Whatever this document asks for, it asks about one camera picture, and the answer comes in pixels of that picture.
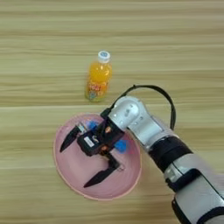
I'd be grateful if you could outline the blue glue stick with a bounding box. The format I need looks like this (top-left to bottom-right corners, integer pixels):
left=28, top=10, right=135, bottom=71
left=87, top=120, right=129, bottom=155

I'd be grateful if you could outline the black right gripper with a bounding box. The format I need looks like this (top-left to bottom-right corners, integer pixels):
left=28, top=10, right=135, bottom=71
left=59, top=116, right=126, bottom=189

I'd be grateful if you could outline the small black box white label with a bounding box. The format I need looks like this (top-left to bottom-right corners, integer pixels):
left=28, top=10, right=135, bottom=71
left=76, top=131, right=103, bottom=158

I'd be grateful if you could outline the orange juice bottle white cap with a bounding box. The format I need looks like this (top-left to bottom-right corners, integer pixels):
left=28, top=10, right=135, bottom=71
left=84, top=50, right=113, bottom=103

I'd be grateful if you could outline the round pink plate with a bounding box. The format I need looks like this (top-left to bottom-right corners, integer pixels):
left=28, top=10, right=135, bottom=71
left=52, top=113, right=143, bottom=201

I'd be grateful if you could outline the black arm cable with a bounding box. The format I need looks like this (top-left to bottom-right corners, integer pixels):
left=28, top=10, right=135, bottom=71
left=100, top=84, right=177, bottom=131

